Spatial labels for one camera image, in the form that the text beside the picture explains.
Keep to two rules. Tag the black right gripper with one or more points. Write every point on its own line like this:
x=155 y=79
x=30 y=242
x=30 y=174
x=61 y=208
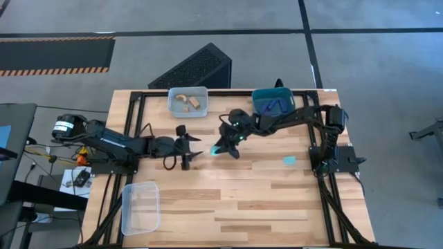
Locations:
x=239 y=126

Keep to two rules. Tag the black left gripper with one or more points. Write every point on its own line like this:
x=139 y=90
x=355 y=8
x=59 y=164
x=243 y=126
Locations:
x=166 y=147

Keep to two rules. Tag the teal cube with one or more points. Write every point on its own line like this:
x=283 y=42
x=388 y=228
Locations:
x=214 y=151

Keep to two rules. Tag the natural wood cube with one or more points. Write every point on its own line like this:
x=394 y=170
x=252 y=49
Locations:
x=185 y=109

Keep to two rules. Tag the natural wood rectangular block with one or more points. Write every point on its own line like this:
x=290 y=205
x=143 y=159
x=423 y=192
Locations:
x=194 y=102

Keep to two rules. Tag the natural wood arch block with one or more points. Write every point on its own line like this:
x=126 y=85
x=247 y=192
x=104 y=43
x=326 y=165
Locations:
x=180 y=97

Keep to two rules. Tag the long purple block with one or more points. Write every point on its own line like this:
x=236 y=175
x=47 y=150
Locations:
x=275 y=103
x=266 y=109

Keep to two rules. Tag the teal wedge block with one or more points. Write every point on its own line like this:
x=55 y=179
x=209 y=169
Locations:
x=289 y=160

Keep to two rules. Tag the thick purple rectangular block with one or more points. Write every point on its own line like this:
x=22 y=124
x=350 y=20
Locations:
x=284 y=105

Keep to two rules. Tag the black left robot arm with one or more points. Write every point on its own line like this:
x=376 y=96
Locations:
x=110 y=141

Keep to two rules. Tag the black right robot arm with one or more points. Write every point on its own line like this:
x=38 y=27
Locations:
x=297 y=115

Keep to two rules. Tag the light grey plastic bin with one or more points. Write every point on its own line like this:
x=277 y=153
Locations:
x=178 y=115

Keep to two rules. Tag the teal plastic bin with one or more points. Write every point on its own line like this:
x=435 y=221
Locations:
x=257 y=95

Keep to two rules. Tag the black computer case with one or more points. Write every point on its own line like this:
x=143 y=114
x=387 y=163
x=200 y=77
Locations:
x=194 y=67

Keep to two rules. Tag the clear plastic container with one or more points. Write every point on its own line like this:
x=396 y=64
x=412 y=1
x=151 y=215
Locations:
x=140 y=207

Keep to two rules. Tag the small black controller box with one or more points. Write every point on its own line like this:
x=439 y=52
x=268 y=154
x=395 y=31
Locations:
x=81 y=178

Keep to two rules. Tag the white paper sheet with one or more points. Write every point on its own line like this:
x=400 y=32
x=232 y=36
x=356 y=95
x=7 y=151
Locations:
x=65 y=183

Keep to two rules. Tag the black hazard striped floor mat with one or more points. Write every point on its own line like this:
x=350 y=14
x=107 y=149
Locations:
x=52 y=53

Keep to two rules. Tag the black side desk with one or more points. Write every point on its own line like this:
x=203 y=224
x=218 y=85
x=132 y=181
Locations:
x=17 y=155

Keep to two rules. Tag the black aluminium table frame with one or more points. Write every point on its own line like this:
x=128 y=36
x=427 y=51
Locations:
x=225 y=93

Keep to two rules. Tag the small black pointed bracket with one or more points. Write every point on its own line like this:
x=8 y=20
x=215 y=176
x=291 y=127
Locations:
x=279 y=83

